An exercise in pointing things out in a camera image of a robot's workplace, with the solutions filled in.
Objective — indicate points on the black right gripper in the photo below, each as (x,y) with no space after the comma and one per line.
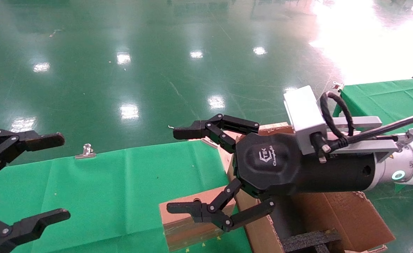
(273,161)

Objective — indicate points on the small brown cardboard box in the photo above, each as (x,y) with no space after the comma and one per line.
(188,235)

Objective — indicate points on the black foam carton liner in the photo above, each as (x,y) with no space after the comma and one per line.
(283,218)

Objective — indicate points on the large open cardboard carton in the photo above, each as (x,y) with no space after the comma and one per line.
(350,214)

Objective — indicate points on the silver binder clip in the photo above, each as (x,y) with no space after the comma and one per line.
(338,86)
(209,142)
(85,154)

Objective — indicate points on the black foam block insert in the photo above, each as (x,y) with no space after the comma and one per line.
(308,242)

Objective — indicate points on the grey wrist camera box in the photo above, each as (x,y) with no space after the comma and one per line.
(303,112)

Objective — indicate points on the silver camera mount bracket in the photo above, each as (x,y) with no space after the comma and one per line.
(364,123)

